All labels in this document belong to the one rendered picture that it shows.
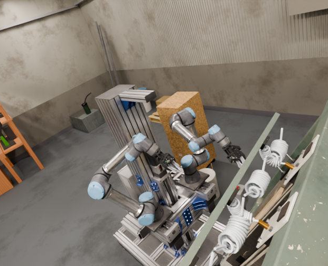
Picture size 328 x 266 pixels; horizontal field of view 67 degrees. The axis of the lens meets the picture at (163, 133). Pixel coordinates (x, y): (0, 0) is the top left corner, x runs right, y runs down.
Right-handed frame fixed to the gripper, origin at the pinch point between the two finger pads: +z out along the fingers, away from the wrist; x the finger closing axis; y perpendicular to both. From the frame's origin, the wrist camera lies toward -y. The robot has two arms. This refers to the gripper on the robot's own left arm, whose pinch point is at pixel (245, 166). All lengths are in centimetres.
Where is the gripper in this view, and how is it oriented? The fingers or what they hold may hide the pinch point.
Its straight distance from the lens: 177.6
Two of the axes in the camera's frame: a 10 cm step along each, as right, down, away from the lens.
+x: 6.2, -5.6, -5.4
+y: -4.6, 2.9, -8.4
